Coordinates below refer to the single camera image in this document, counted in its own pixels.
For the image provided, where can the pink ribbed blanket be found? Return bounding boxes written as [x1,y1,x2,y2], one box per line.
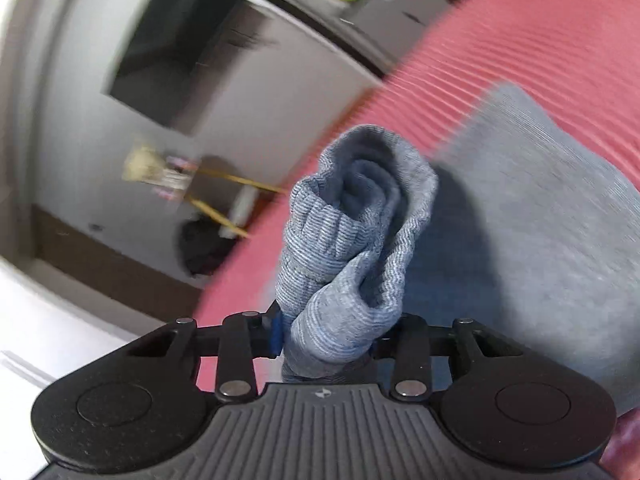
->
[192,0,640,480]

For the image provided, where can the grey pants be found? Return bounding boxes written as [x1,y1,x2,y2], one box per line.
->
[274,83,640,419]

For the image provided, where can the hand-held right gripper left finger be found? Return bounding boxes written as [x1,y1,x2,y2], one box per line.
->
[128,311,285,404]

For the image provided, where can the wall television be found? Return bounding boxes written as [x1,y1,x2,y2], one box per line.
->
[102,0,282,137]

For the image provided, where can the wrapped flower bouquet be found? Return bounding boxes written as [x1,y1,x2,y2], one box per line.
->
[122,146,167,184]

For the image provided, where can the grey bedside cabinet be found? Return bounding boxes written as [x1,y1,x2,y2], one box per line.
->
[345,0,453,63]

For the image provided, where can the yellow side table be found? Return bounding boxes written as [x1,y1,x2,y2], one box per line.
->
[150,157,291,239]

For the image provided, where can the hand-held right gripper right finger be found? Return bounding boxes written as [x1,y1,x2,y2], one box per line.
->
[371,312,503,403]

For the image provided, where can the black bag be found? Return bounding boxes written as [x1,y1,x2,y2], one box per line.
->
[179,219,238,279]

